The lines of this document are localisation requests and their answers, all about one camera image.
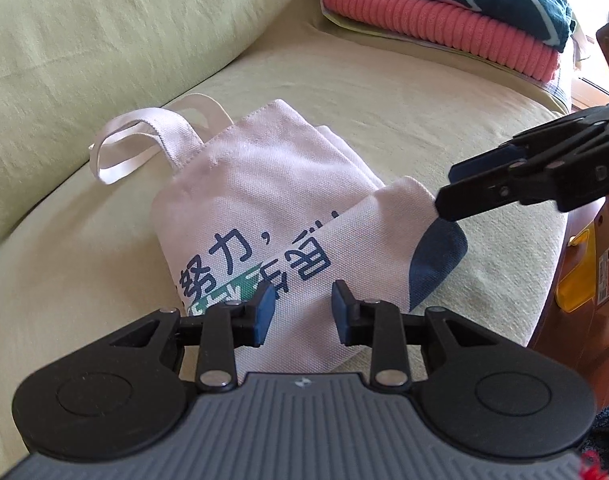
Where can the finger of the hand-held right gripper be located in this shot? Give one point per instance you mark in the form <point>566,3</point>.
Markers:
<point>477,165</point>
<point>464,202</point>

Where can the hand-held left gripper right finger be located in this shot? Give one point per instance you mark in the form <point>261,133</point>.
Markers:
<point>340,306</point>

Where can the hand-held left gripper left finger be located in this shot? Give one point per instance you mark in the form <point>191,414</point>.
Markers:
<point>264,312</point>

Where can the white canvas shopping bag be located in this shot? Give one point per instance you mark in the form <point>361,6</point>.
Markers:
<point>264,185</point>

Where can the yellow plastic piece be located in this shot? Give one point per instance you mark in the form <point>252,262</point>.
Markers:
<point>574,292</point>

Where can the pink ribbed folded towel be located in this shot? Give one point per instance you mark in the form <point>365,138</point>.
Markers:
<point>434,20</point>

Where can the red yarn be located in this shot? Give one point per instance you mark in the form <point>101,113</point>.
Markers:
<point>591,465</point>

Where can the light green sofa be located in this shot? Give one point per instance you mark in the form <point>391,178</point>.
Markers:
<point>59,85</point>

